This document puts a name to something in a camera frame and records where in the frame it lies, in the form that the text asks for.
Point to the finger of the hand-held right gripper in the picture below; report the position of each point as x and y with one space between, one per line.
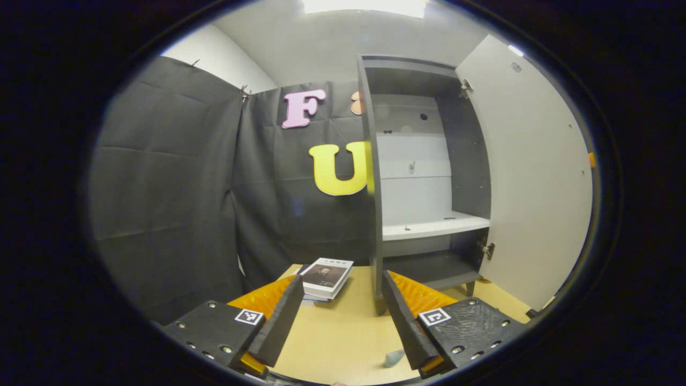
591 160

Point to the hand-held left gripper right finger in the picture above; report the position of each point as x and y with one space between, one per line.
404 327

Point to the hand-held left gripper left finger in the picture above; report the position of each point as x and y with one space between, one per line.
283 321

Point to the white and blue bottle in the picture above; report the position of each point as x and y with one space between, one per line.
394 358

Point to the grey cabinet door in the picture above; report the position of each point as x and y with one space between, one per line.
536 177

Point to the dark grey cabinet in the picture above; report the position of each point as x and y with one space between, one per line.
466 161

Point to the metal door hinge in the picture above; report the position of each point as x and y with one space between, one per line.
466 87
487 250

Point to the thin blue book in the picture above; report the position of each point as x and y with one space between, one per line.
313 299

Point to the white portrait book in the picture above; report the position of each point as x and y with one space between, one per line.
327 273

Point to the small ceiling light panel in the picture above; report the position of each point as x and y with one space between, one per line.
515 50

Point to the black backdrop cloth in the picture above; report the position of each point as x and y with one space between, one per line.
161 187

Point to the long ceiling light panel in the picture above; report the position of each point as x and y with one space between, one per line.
364 6

